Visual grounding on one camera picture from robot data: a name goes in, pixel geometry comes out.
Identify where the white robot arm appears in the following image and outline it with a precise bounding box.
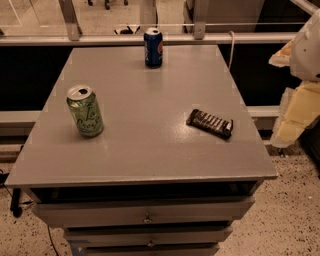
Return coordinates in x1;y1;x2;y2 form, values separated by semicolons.
269;10;320;148

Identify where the grey drawer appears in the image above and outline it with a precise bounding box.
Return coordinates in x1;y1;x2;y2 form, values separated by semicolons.
33;196;255;228
73;244;220;256
64;226;232;247

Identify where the grey drawer cabinet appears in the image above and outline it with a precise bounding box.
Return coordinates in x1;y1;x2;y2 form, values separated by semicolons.
4;44;279;256

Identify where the middle grey drawer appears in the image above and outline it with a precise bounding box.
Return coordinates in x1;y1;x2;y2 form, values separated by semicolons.
64;226;232;247

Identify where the black floor cable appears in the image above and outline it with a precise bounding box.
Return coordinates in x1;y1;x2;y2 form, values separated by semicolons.
0;168;61;256

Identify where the bottom grey drawer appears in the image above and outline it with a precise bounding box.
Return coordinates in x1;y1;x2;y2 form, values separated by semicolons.
73;244;220;256

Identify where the green la croix can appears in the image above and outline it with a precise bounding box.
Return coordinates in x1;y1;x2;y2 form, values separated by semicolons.
66;85;104;137

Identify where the top grey drawer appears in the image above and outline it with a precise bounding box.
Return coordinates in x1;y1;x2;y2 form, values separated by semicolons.
33;196;255;228

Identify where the dark rxbar chocolate wrapper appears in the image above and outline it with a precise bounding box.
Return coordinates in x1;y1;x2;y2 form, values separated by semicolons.
186;109;233;140

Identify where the white cable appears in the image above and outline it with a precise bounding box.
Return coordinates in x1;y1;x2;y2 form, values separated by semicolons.
227;30;236;72

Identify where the blue pepsi can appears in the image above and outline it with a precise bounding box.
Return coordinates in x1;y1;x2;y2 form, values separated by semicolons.
144;28;163;68

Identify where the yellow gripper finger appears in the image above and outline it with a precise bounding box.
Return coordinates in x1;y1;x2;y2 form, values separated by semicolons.
270;81;320;148
269;40;294;68

